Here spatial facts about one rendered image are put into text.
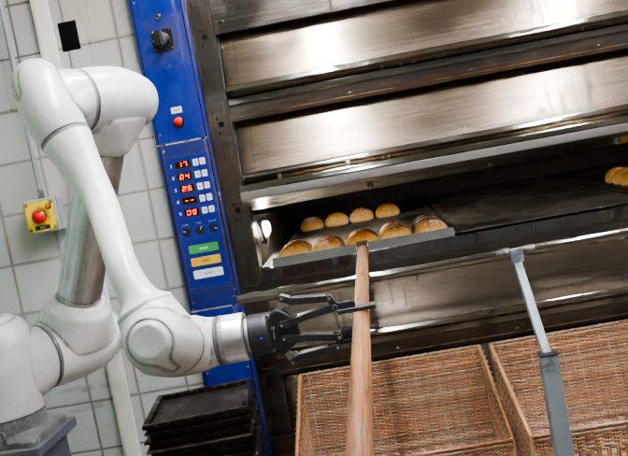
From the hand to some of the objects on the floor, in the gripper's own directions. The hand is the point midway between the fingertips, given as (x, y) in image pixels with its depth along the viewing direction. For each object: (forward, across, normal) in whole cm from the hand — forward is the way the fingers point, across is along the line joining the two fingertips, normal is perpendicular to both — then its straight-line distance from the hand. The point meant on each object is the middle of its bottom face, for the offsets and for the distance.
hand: (359, 318), depth 153 cm
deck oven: (+51, +120, -195) cm, 234 cm away
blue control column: (-46, +120, -193) cm, 232 cm away
